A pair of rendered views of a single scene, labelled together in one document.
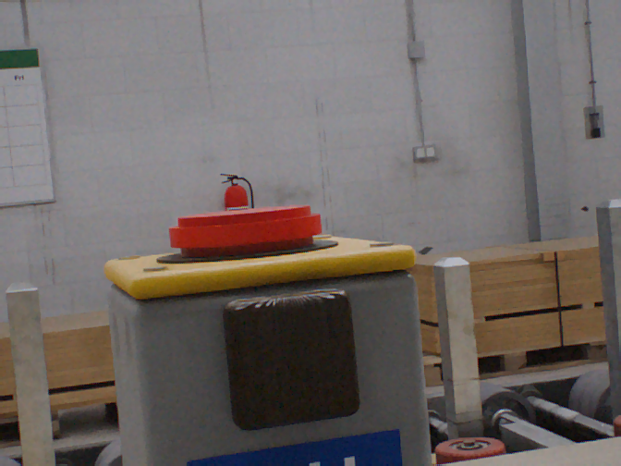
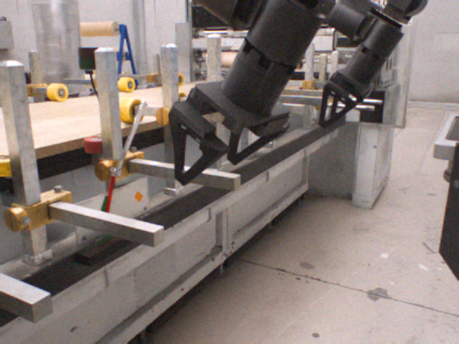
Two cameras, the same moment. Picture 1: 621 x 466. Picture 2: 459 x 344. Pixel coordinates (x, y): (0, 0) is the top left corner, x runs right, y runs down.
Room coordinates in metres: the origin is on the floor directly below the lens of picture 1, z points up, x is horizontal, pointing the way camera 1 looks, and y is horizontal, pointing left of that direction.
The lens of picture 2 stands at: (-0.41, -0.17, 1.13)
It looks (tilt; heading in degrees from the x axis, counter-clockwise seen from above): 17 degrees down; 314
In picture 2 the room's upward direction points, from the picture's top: straight up
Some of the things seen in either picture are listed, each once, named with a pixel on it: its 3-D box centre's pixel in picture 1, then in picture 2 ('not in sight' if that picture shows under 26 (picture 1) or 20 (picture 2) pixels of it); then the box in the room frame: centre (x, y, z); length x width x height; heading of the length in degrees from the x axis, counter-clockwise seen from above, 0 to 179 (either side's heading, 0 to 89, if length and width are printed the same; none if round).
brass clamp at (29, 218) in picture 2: not in sight; (39, 210); (0.45, -0.50, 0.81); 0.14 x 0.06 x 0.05; 105
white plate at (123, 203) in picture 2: not in sight; (115, 208); (0.48, -0.69, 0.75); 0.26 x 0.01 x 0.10; 105
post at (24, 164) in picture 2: not in sight; (26, 183); (0.45, -0.47, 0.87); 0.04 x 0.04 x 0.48; 15
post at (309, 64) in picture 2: not in sight; (308, 88); (0.90, -2.16, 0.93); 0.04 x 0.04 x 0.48; 15
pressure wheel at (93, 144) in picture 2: not in sight; (101, 156); (0.60, -0.73, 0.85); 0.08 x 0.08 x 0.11
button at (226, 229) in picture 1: (247, 243); not in sight; (0.32, 0.02, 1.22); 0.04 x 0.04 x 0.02
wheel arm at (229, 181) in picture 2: not in sight; (160, 170); (0.41, -0.78, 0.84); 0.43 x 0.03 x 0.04; 15
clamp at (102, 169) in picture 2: not in sight; (119, 165); (0.52, -0.74, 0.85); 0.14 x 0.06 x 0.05; 105
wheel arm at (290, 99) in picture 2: not in sight; (263, 97); (0.66, -1.49, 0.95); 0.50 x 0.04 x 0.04; 15
